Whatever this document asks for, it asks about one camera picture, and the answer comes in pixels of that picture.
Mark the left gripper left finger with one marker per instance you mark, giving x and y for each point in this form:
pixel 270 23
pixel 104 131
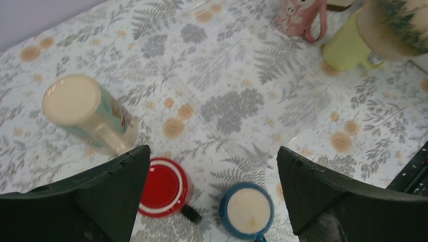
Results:
pixel 99 204

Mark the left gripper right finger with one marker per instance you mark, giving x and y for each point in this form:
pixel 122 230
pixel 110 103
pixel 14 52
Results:
pixel 324 205

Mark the red mug black handle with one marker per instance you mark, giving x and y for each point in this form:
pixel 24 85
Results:
pixel 168 190

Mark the blue ribbed mug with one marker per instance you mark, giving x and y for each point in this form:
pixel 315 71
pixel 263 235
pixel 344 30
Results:
pixel 246 211

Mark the beige round mug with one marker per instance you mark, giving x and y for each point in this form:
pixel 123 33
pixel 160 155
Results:
pixel 394 30

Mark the tall cream illustrated mug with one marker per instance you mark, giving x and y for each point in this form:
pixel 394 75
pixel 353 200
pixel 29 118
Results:
pixel 84 108

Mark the light green mug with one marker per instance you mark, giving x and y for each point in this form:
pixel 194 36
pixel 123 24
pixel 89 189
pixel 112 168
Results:
pixel 347 50

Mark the pink ghost mug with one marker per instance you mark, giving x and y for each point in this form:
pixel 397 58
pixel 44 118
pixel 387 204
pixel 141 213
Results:
pixel 295 18

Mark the floral tablecloth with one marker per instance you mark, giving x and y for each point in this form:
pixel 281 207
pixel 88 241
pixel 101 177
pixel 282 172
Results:
pixel 376 122

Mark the clear plastic tray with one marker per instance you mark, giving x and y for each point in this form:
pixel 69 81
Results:
pixel 252 87

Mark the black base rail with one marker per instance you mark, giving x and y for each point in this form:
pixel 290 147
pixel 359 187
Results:
pixel 412 179

